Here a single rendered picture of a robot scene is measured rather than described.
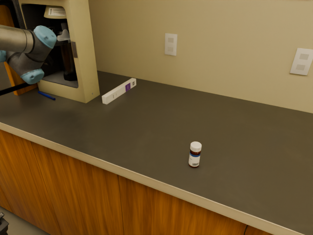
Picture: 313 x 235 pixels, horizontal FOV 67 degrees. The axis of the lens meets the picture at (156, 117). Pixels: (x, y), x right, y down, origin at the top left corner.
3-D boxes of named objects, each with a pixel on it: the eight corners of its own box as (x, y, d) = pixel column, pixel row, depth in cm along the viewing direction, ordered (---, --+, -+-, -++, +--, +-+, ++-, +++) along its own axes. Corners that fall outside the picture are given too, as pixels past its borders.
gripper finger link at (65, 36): (76, 28, 107) (56, 31, 102) (78, 41, 110) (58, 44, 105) (73, 27, 109) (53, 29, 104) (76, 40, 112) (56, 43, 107)
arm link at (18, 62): (37, 67, 83) (15, 44, 82) (24, 88, 88) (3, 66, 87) (52, 64, 90) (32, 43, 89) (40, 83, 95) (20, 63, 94)
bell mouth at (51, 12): (64, 12, 118) (62, -1, 115) (92, 14, 112) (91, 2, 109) (35, 17, 105) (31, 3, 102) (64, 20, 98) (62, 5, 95)
